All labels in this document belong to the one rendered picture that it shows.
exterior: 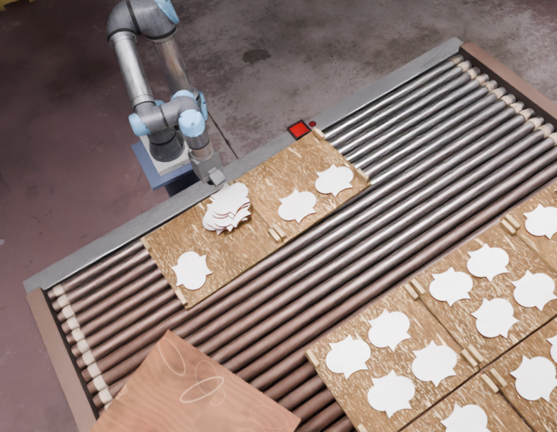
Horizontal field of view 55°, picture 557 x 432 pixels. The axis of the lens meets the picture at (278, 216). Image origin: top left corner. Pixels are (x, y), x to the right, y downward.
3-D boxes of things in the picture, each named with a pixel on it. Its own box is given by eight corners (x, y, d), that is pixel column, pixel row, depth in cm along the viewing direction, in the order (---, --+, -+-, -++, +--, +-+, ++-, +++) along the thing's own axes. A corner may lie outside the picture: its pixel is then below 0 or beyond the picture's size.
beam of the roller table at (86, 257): (30, 287, 205) (21, 281, 199) (452, 45, 247) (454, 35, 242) (37, 305, 200) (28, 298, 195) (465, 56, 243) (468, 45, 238)
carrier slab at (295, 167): (232, 184, 212) (231, 182, 210) (314, 131, 221) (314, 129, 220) (284, 245, 195) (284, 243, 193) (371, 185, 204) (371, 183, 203)
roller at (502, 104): (80, 361, 185) (73, 357, 181) (506, 99, 225) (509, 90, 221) (85, 372, 183) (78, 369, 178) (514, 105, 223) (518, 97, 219)
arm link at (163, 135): (144, 127, 223) (133, 104, 211) (175, 117, 224) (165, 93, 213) (149, 147, 216) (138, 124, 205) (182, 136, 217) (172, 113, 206)
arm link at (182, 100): (158, 95, 173) (164, 118, 167) (191, 85, 174) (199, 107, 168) (164, 112, 180) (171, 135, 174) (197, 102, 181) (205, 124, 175)
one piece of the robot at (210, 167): (200, 167, 169) (212, 197, 183) (224, 153, 172) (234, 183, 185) (182, 146, 175) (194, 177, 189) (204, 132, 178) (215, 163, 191)
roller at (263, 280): (90, 385, 180) (84, 381, 176) (524, 112, 220) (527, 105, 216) (95, 398, 178) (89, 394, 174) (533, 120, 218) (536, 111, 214)
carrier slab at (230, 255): (141, 242, 202) (140, 240, 201) (232, 184, 212) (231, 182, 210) (188, 311, 185) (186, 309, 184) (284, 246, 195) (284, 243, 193)
